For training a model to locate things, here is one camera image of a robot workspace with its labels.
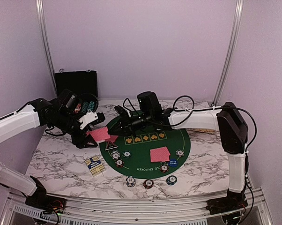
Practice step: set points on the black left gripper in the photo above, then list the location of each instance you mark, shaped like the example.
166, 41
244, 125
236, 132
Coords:
79, 140

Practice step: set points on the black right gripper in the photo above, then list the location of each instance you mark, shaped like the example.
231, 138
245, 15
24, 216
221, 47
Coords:
126, 124

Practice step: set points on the red backed card deck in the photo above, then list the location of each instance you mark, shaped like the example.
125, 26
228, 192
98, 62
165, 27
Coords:
99, 135

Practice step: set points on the teal 50 chips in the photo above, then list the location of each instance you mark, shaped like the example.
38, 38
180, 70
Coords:
127, 154

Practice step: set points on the blue tan chips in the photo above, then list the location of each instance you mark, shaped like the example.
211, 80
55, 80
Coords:
115, 155

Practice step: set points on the brown 100 chips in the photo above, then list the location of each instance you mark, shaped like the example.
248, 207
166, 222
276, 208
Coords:
119, 163

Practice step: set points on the red card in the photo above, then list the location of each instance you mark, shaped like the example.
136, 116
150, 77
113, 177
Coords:
159, 157

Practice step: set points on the red card being dealt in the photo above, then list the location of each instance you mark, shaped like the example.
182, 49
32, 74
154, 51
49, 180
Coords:
161, 150

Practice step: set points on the blue tan 10 chip stack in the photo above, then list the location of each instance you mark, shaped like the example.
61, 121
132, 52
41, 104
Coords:
130, 181

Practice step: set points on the blue small blind button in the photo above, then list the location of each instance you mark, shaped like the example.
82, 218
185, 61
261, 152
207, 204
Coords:
173, 163

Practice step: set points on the blue white chip mat edge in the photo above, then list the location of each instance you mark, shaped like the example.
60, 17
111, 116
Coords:
180, 153

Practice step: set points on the brown 100 chip stack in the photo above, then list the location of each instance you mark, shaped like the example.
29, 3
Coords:
148, 183

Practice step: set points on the teal 50 chip stack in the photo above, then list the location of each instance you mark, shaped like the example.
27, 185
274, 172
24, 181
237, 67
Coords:
171, 180

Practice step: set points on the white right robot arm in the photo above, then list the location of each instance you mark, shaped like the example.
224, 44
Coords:
226, 119

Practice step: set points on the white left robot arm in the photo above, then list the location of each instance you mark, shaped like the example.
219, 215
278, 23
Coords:
22, 129

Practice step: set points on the blue texas holdem card box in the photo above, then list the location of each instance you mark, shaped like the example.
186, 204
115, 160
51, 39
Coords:
94, 165

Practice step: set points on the black triangular all-in marker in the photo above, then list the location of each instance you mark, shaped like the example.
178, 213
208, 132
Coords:
110, 146

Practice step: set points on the dark green chip row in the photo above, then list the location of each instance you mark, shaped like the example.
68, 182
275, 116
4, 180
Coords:
84, 107

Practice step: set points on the teal 50 chip row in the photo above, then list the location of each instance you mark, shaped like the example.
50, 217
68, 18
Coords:
91, 106

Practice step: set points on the green round poker mat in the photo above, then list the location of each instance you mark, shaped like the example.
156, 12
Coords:
139, 164

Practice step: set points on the black poker chip case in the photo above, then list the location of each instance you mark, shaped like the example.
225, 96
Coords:
76, 87

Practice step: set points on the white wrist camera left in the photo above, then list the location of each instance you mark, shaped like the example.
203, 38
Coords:
87, 119

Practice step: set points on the left aluminium frame post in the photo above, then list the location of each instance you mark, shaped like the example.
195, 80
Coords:
44, 36

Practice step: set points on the aluminium frame post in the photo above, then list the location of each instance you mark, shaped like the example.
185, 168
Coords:
44, 36
231, 47

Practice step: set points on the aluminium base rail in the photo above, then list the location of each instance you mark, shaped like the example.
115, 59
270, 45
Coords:
90, 211

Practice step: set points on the right aluminium frame post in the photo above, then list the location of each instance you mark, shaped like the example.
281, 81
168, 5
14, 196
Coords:
231, 47

